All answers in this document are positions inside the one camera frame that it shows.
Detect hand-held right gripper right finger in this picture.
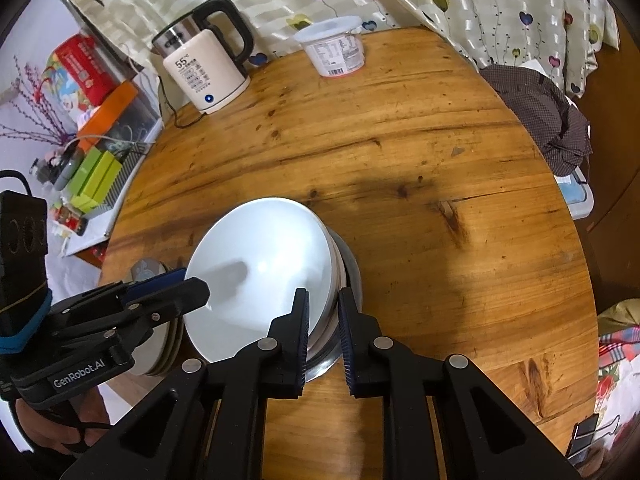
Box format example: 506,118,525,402
337,287,583,480

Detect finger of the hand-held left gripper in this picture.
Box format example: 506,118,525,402
50,277,211,356
75,267,190,311

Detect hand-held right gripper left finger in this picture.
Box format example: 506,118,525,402
60,287,311,480

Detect steel bowl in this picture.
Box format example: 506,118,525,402
300,232,362,383

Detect white bowl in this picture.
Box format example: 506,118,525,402
320,225,347,356

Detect person's left hand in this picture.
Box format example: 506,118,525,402
15,387,108,456

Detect white paper sheet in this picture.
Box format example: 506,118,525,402
62,205,118,258

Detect grey striped box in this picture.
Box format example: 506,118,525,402
100,147,148,213

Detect small red packet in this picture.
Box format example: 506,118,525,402
52,205,86,236

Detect green box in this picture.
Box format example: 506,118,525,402
67,150,113,206
77,155,125,211

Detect grey handheld device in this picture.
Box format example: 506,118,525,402
52,152,83,191

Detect dark printed box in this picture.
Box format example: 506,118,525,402
90,97,165,153

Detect orange box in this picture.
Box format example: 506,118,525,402
75,81,141,153

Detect colourful printed bag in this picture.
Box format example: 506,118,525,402
40,62,96,126

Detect white electric kettle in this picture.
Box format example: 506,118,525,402
151,0,255,115

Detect white cloth purple branch print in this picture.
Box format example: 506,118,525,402
0,55,108,261

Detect red box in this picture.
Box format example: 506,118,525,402
52,35,126,106

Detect black binder clip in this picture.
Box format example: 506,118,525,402
567,415,621,461

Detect white blue container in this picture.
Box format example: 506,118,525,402
555,170,596,221

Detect colourful floral cloth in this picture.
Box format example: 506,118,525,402
597,297,640,441

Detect white plastic tub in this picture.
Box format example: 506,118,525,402
294,16,367,78

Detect dark checked cloth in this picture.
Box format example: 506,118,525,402
482,62,593,177

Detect black kettle cable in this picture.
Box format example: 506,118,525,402
157,75,211,129

